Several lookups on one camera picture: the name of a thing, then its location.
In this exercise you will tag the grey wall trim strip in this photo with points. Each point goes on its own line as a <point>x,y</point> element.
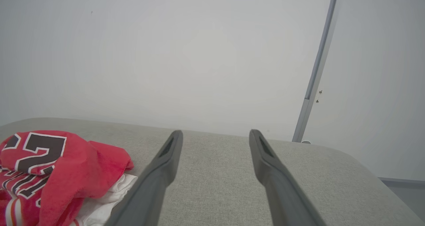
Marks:
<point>318,66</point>

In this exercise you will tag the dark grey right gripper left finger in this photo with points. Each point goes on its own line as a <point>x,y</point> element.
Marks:
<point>149,186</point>

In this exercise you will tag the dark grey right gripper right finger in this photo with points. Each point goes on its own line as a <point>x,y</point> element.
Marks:
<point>282,192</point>

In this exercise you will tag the red Bulls 23 jersey shirt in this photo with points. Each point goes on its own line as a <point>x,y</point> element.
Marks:
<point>83,173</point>

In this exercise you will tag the grey baseboard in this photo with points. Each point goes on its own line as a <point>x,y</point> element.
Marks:
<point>405,180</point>

